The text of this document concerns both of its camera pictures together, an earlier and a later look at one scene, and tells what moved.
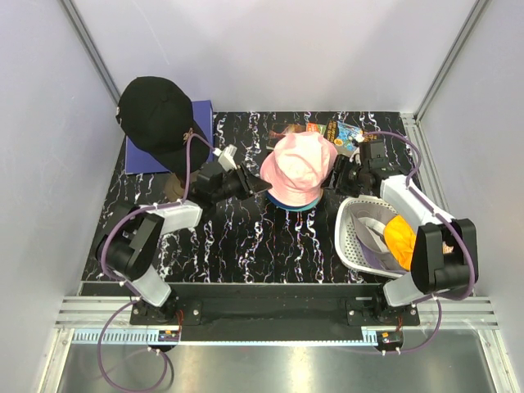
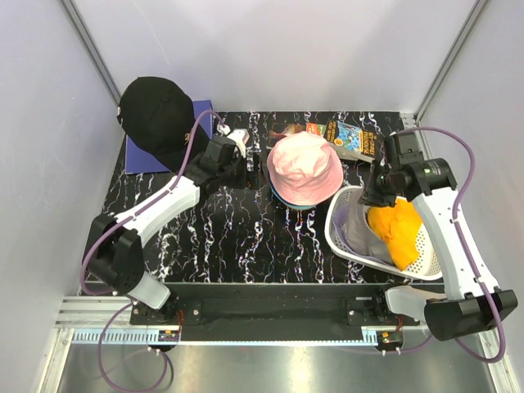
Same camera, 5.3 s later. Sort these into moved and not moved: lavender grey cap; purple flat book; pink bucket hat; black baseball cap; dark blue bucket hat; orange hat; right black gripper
Moved: lavender grey cap; right black gripper; dark blue bucket hat
Not moved: pink bucket hat; orange hat; purple flat book; black baseball cap
